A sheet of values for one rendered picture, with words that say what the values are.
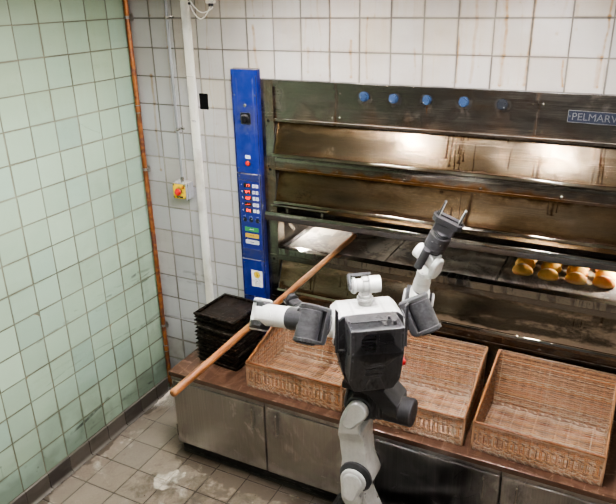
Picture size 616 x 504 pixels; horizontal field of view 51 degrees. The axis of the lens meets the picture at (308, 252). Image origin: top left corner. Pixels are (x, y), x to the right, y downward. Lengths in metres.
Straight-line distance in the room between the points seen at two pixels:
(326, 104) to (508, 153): 0.91
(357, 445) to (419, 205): 1.19
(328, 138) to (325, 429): 1.46
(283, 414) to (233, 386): 0.32
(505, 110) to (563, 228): 0.59
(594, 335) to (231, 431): 1.92
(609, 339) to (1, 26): 3.09
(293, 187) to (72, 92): 1.23
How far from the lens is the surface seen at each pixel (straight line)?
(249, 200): 3.58
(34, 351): 3.64
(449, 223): 2.51
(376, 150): 3.20
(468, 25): 3.01
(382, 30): 3.12
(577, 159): 3.02
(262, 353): 3.56
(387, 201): 3.25
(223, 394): 3.57
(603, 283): 3.35
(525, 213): 3.11
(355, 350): 2.34
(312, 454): 3.46
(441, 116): 3.09
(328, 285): 3.56
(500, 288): 3.25
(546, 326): 3.30
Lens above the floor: 2.52
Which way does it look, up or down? 22 degrees down
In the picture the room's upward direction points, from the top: 1 degrees counter-clockwise
